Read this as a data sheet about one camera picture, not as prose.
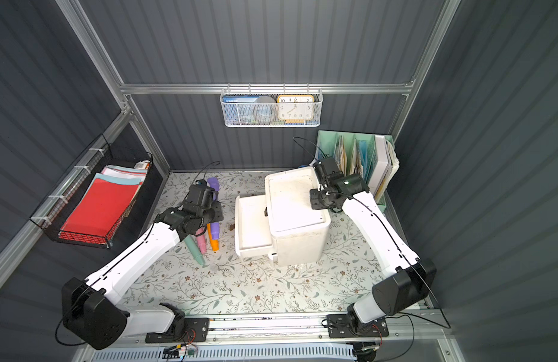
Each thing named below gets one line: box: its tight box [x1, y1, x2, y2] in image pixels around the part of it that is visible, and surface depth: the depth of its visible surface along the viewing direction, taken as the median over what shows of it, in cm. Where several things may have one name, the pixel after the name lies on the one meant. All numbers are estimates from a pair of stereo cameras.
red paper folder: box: [58, 177, 142, 244], surface depth 72 cm
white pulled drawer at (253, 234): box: [234, 194, 273, 257], surface depth 90 cm
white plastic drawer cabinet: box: [264, 165, 332, 267], surface depth 81 cm
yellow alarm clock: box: [277, 95, 315, 124], surface depth 90 cm
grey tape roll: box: [251, 95, 277, 124], surface depth 90 cm
